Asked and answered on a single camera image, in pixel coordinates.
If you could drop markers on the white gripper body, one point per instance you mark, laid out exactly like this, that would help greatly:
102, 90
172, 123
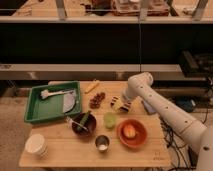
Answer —
119, 105

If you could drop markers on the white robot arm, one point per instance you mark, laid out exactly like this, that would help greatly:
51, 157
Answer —
195, 134

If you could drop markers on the green plastic cup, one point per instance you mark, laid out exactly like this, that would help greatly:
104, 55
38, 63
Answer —
109, 120

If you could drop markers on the small metal cup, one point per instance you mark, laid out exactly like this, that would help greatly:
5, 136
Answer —
102, 143

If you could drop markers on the brown grape bunch toy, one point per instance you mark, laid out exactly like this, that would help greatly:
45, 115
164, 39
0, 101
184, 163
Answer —
95, 102

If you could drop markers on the yellow fruit in bowl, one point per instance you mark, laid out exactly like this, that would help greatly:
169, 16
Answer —
129, 131

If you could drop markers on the blue sponge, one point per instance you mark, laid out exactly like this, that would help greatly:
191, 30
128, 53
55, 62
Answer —
150, 110

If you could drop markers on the dark brown bowl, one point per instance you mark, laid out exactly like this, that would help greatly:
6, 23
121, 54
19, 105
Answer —
90, 125

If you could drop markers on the green vegetable in bowl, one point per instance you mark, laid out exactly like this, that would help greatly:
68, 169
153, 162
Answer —
85, 117

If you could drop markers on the orange bowl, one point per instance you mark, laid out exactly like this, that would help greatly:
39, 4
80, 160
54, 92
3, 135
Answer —
138, 140

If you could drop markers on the grey plate in tray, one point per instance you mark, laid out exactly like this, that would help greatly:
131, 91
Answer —
69, 101

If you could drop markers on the metal spoon in bowl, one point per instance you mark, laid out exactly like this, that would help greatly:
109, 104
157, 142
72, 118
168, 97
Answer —
70, 120

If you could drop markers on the green plastic tray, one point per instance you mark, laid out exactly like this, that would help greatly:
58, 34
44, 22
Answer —
40, 110

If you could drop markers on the dark box on floor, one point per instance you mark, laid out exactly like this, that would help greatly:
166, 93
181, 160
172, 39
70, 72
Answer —
185, 103

